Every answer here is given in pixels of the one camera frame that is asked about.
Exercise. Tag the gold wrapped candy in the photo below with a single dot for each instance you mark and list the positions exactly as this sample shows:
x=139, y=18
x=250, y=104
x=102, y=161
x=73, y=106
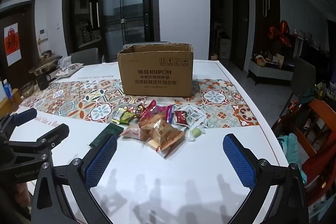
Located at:
x=135, y=112
x=142, y=108

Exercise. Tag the wooden box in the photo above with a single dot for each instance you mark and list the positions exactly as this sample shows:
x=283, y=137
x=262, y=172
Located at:
x=9, y=107

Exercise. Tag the red foil balloons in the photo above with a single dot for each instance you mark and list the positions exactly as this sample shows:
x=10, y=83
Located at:
x=281, y=32

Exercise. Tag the brown cardboard box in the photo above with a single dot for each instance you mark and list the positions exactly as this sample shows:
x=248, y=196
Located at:
x=155, y=77

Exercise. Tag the metal hot pot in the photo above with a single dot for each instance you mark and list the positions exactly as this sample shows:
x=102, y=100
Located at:
x=46, y=65

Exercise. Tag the dark hallway door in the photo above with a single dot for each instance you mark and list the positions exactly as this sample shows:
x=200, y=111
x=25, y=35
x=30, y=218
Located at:
x=240, y=29

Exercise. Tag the pink white snack packet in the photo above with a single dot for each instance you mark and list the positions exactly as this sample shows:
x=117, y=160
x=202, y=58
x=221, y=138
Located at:
x=130, y=132

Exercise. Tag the white low cabinet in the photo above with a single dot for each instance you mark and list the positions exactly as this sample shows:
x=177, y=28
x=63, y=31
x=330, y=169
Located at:
x=270, y=73

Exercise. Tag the grey dining chair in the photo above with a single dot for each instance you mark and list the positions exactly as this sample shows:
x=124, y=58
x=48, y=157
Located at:
x=84, y=56
x=303, y=77

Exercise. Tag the black mug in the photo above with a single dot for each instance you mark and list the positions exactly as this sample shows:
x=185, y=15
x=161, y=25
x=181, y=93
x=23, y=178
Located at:
x=42, y=82

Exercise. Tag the blue bottle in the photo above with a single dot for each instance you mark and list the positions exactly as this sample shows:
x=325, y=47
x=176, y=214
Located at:
x=8, y=90

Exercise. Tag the glass sliding door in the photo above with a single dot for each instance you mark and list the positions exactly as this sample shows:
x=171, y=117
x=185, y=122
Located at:
x=123, y=3

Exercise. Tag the glass bowl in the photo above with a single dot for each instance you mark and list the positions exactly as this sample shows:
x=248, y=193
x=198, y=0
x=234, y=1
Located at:
x=26, y=89

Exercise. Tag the teal cloth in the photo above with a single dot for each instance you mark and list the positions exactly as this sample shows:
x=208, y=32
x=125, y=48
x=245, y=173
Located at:
x=291, y=146

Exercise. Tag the white wall intercom panel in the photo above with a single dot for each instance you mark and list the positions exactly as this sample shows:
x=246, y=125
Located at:
x=43, y=34

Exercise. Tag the light green candy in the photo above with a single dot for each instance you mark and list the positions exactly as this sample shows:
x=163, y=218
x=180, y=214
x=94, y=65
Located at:
x=195, y=133

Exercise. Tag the orange wooden chair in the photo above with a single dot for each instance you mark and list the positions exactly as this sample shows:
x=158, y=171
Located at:
x=321, y=113

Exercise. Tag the green candy with gold ends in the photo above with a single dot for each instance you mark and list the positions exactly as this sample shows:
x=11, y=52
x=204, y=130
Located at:
x=116, y=117

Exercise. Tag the clear pastry packet red label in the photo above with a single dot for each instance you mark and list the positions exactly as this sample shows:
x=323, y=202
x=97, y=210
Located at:
x=168, y=148
x=164, y=136
x=152, y=123

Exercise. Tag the dark green flat packet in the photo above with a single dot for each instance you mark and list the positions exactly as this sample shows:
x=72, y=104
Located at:
x=106, y=135

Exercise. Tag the dark sideboard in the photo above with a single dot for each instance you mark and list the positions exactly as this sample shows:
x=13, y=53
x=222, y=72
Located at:
x=317, y=52

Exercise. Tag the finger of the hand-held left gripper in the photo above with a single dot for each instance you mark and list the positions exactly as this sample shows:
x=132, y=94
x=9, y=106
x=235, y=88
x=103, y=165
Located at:
x=25, y=116
x=56, y=132

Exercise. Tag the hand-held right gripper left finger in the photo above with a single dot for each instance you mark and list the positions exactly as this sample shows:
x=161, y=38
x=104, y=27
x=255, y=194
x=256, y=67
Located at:
x=101, y=161

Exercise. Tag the person's left hand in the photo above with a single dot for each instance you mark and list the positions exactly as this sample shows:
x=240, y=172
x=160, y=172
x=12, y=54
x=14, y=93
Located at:
x=17, y=193

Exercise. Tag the patterned tile tablecloth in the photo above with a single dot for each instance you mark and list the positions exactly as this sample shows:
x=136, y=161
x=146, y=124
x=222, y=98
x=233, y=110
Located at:
x=162, y=187

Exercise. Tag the green square snack packet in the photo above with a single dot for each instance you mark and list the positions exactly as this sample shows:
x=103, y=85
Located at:
x=127, y=117

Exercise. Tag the red paper door poster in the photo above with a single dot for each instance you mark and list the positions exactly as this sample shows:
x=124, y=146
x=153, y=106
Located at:
x=12, y=43

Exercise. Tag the dark wooden door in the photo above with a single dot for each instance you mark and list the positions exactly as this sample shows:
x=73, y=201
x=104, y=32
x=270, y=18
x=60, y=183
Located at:
x=29, y=56

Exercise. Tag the dark red snack packet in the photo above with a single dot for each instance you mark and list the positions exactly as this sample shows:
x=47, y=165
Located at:
x=181, y=118

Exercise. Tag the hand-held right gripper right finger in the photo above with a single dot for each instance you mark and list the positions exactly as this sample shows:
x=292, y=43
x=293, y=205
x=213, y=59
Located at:
x=239, y=161

